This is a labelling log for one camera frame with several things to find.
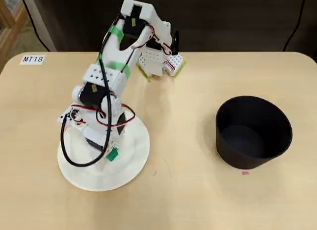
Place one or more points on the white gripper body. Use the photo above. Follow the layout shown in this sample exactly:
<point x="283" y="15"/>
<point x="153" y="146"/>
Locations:
<point x="94" y="143"/>

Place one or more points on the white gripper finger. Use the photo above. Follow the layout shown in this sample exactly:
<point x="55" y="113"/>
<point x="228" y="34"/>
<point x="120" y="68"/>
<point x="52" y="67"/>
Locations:
<point x="102" y="158"/>

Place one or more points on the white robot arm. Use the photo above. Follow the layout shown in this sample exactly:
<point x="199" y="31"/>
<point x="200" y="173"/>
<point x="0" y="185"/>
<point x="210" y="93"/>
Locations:
<point x="151" y="17"/>

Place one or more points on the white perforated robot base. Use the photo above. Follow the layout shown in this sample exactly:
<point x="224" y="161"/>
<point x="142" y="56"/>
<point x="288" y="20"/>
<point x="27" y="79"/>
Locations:
<point x="176" y="62"/>

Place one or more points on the white paper plate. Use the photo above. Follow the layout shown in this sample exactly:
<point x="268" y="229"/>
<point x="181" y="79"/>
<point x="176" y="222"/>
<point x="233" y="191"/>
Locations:
<point x="123" y="170"/>

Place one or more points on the black pot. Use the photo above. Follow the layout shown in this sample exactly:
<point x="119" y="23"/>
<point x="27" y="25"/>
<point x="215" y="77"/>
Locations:
<point x="252" y="140"/>

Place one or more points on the green tape strip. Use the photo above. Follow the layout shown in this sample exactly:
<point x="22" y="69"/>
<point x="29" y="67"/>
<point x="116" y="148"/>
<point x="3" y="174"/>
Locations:
<point x="117" y="33"/>
<point x="126" y="71"/>

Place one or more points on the white MT18 label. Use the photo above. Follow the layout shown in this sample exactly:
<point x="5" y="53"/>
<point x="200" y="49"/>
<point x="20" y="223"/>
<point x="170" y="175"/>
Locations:
<point x="32" y="59"/>

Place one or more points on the green base mat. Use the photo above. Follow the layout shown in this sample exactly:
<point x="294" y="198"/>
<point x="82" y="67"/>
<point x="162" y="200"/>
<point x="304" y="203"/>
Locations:
<point x="182" y="69"/>

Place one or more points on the black table clamp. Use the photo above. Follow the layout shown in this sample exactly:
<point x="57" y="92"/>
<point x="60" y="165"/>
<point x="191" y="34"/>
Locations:
<point x="176" y="41"/>

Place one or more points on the small pink sticker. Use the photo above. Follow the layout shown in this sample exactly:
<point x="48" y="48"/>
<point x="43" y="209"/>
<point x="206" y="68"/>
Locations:
<point x="245" y="172"/>

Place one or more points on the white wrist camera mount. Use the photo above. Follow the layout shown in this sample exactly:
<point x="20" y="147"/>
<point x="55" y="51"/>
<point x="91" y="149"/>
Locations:
<point x="68" y="118"/>

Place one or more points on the light wooden frame furniture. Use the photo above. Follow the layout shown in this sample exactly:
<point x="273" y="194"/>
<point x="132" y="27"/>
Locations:
<point x="12" y="34"/>

